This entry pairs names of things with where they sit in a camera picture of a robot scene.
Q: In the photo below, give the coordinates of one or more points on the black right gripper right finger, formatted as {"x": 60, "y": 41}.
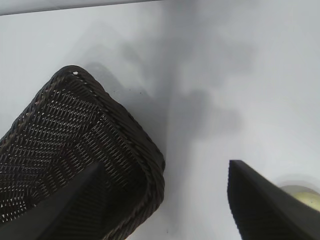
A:
{"x": 262, "y": 212}

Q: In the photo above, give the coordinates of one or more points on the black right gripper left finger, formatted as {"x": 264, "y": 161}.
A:
{"x": 65, "y": 217}

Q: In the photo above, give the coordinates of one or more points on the pale yellow egg yolk pastry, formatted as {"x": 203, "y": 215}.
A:
{"x": 307, "y": 198}

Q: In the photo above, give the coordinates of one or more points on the dark brown woven basket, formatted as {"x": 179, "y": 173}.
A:
{"x": 62, "y": 125}

